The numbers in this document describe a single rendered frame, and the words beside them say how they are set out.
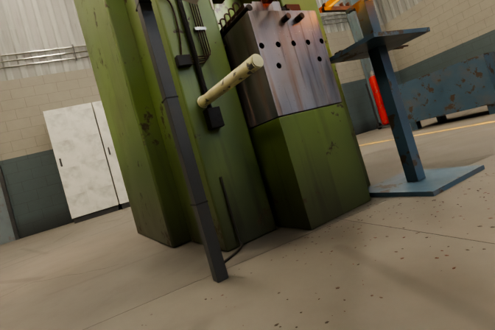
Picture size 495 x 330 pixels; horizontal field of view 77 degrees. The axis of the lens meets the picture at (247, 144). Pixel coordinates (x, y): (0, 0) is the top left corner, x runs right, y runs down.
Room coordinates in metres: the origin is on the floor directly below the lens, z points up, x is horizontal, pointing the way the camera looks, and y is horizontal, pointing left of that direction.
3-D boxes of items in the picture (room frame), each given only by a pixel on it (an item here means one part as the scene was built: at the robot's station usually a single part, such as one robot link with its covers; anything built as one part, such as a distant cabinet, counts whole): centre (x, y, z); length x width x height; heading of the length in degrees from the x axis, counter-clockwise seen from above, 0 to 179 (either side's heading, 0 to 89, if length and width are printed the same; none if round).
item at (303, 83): (1.58, -0.17, 0.69); 0.56 x 0.38 x 0.45; 31
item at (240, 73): (1.11, 0.02, 0.62); 0.44 x 0.05 x 0.05; 31
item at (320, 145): (1.58, -0.17, 0.23); 0.56 x 0.38 x 0.47; 31
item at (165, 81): (1.01, 0.20, 0.54); 0.04 x 0.04 x 1.08; 31
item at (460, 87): (4.39, -3.04, 0.36); 1.21 x 0.81 x 0.72; 27
